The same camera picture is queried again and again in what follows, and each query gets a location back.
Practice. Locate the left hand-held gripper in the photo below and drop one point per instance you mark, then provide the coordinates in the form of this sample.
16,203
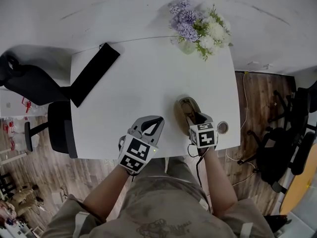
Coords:
136,152

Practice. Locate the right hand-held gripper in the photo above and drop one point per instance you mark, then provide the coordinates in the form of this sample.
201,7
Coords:
204,136

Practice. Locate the beige object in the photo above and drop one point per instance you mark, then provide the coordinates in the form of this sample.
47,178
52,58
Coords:
179,113

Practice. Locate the person's right forearm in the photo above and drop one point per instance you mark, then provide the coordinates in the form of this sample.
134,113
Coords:
220,182

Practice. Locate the person's left forearm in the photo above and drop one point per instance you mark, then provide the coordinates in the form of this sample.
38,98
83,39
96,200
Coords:
109,195

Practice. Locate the clear glass vase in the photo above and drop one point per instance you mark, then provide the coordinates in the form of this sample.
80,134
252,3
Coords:
187,46

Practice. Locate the black soft pouch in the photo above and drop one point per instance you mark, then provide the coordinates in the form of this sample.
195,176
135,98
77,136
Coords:
95,74

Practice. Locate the person's beige shirt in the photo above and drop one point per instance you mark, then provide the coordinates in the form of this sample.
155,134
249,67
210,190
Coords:
161,207

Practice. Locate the black office chair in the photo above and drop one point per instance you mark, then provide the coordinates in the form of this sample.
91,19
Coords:
297,103
280,152
37,88

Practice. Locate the purple and white flower bouquet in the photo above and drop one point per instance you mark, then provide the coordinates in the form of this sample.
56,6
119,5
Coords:
200,26

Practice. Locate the round yellow table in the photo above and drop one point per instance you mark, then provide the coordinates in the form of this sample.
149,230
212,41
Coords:
299,182

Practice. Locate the red clamps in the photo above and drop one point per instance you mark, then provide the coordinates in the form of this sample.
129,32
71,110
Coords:
27,105

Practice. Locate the beige bag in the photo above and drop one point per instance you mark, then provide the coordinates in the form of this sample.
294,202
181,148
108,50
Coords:
22,197

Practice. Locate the white wall socket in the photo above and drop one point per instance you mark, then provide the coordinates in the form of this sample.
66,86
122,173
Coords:
257,65

